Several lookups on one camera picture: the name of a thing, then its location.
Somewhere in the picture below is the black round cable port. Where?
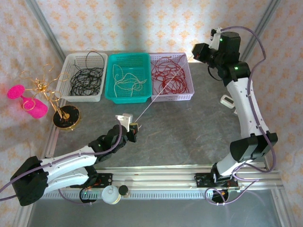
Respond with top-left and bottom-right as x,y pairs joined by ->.
79,188 -> 99,204
205,188 -> 229,205

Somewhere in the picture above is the white digital timer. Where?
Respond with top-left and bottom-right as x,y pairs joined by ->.
220,95 -> 234,108

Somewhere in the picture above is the lilac plastic basket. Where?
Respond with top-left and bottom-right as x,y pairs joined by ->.
149,52 -> 196,103

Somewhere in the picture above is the aluminium frame post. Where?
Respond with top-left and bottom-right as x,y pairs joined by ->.
25,0 -> 66,62
236,0 -> 282,69

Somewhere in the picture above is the pink wine glass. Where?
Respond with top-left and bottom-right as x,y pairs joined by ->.
7,85 -> 49,120

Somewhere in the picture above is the red cable bundle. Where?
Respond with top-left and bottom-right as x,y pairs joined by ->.
151,55 -> 191,94

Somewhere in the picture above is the small black capped bottle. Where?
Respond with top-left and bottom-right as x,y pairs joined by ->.
118,185 -> 130,197

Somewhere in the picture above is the black cable bundle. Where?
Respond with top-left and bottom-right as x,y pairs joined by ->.
70,49 -> 106,96

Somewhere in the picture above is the thin white cable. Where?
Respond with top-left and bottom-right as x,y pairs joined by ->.
123,72 -> 148,97
112,63 -> 137,97
136,54 -> 194,125

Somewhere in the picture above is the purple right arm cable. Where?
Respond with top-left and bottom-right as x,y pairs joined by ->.
220,26 -> 277,207

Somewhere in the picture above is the gold wire tree stand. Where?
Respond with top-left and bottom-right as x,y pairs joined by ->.
18,63 -> 81,132

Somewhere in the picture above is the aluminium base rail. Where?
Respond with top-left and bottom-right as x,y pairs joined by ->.
94,162 -> 284,191

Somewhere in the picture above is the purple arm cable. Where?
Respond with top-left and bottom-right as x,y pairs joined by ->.
0,124 -> 124,206
220,26 -> 277,207

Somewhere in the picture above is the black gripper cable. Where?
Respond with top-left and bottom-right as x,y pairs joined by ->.
207,65 -> 224,82

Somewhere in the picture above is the aluminium frame bar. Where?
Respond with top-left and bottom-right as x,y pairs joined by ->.
269,189 -> 293,227
15,204 -> 36,227

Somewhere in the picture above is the grey slotted cable duct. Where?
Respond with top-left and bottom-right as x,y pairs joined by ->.
56,189 -> 215,200

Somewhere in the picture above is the aluminium side rail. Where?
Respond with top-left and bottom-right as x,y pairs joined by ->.
44,127 -> 60,158

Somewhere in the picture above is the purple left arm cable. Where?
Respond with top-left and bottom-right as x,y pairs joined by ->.
0,124 -> 124,206

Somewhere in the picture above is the white plastic basket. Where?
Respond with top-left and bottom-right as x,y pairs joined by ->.
55,52 -> 109,103

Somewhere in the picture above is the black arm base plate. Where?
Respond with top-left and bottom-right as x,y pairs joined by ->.
195,172 -> 239,190
71,172 -> 113,190

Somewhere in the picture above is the white round jar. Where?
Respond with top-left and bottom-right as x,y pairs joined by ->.
101,185 -> 121,205

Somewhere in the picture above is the teal plastic basket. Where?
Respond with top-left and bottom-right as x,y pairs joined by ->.
105,52 -> 152,104

